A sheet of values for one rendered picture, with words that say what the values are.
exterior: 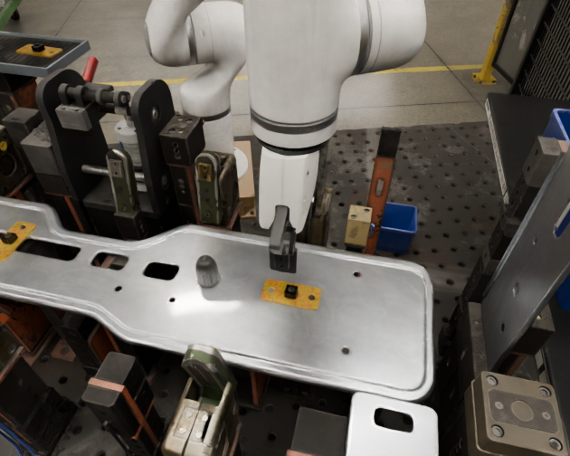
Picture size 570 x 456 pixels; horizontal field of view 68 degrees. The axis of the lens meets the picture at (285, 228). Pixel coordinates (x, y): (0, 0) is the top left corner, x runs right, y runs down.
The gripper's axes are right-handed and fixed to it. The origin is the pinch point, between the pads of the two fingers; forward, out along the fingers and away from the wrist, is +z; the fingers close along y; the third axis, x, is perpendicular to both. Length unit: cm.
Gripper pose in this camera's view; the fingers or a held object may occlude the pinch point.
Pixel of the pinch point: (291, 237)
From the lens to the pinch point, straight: 53.0
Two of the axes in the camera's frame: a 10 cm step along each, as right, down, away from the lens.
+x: 9.7, 1.6, -1.6
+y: -2.3, 6.9, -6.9
